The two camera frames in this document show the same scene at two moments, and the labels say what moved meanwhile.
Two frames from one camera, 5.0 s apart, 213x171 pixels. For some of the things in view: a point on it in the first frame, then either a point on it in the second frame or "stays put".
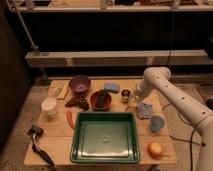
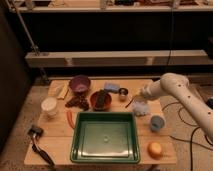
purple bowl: (80, 84) stays put
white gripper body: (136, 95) -> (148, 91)
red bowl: (100, 100) stays put
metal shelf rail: (115, 58) stays put
